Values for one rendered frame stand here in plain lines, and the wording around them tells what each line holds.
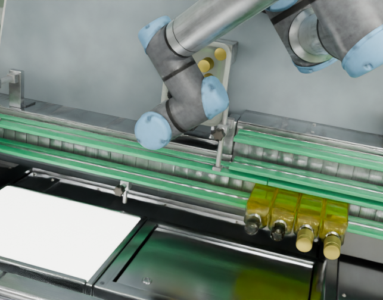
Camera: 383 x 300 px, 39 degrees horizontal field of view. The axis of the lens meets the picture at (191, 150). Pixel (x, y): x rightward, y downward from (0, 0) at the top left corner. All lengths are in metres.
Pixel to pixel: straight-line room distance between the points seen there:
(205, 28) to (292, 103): 0.59
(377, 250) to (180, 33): 0.80
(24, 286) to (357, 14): 0.82
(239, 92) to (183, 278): 0.56
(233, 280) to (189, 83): 0.46
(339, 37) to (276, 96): 0.70
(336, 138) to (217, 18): 0.57
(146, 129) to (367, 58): 0.47
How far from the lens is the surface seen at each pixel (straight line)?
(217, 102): 1.03
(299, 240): 1.16
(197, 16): 0.95
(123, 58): 1.58
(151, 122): 1.06
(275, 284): 1.25
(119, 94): 1.61
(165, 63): 1.04
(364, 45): 0.79
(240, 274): 1.26
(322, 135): 1.38
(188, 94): 1.04
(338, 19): 0.79
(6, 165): 1.82
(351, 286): 1.39
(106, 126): 1.53
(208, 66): 1.44
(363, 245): 1.48
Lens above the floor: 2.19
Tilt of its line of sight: 66 degrees down
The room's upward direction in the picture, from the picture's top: 138 degrees counter-clockwise
